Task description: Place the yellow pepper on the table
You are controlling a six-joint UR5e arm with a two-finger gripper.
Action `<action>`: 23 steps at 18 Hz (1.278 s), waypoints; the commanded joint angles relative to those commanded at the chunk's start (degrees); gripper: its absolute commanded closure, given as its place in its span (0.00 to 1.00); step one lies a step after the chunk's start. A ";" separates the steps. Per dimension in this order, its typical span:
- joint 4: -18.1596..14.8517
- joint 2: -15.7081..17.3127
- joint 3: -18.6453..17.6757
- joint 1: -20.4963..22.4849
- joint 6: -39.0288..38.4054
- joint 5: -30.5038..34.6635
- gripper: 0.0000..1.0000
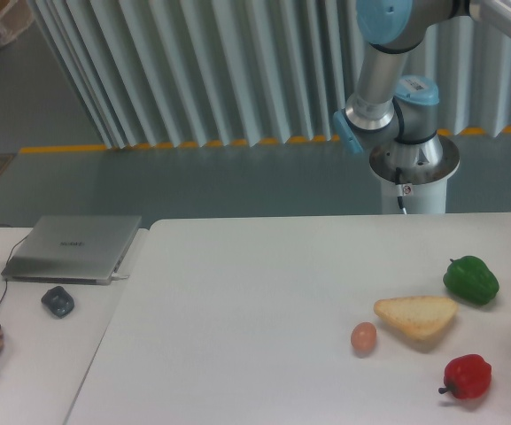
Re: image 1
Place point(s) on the red bell pepper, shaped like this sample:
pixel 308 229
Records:
pixel 467 377

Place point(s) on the brown egg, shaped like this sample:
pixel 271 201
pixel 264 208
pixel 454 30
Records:
pixel 363 337

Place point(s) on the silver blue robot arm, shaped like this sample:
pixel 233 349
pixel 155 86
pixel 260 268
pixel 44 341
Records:
pixel 393 115

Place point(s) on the toast bread slice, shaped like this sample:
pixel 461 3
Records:
pixel 420 318

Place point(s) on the green bell pepper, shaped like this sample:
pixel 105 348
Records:
pixel 470 279

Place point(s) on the silver closed laptop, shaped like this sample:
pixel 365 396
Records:
pixel 73 249

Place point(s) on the grey computer mouse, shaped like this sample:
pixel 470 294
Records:
pixel 58 302

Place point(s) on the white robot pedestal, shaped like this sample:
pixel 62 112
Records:
pixel 407 198

